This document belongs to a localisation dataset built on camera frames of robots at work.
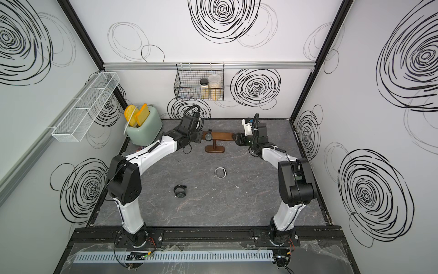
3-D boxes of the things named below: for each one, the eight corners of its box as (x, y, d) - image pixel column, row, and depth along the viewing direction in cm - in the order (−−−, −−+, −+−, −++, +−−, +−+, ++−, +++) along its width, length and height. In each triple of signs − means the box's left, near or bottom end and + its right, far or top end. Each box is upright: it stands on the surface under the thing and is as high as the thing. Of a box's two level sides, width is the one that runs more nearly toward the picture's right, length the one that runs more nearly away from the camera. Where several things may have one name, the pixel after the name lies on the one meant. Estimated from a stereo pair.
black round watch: (173, 197, 87) (172, 196, 85) (175, 186, 91) (174, 185, 89) (185, 197, 87) (184, 196, 85) (186, 186, 91) (186, 185, 89)
